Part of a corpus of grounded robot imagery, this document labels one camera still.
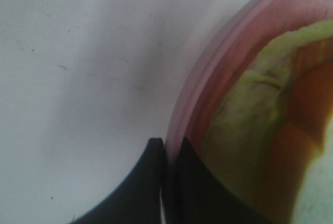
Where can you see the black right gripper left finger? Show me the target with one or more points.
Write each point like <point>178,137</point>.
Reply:
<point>137,198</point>

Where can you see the pink plate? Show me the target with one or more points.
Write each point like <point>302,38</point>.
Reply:
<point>228,54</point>

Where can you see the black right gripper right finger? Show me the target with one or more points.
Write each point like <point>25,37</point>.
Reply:
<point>200,198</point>

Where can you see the sandwich with lettuce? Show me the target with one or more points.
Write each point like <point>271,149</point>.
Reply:
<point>269,142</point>

